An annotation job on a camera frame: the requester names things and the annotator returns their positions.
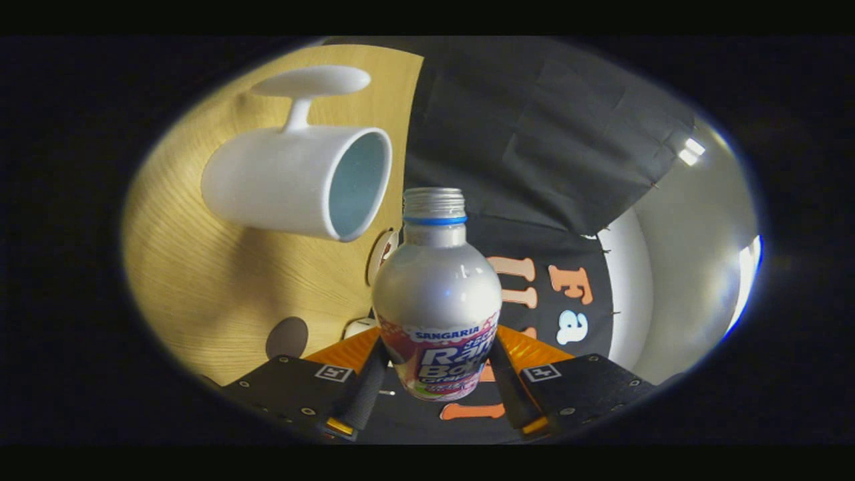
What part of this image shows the white round plate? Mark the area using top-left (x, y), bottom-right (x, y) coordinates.
top-left (365, 228), bottom-right (400, 288)

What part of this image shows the silver juice bottle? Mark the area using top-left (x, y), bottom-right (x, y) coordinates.
top-left (371, 188), bottom-right (503, 402)

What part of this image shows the dark round coaster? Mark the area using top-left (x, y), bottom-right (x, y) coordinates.
top-left (265, 317), bottom-right (309, 360)

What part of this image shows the black backdrop cloth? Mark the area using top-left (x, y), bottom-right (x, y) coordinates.
top-left (321, 36), bottom-right (695, 445)

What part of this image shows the wooden table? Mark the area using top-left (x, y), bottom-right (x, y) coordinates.
top-left (122, 44), bottom-right (425, 387)

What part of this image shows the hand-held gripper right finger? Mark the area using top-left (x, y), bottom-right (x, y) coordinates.
top-left (491, 325), bottom-right (659, 442)

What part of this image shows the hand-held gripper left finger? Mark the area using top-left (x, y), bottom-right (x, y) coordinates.
top-left (220, 327), bottom-right (389, 443)

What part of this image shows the white cup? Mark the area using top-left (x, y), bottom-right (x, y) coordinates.
top-left (200, 65), bottom-right (393, 243)

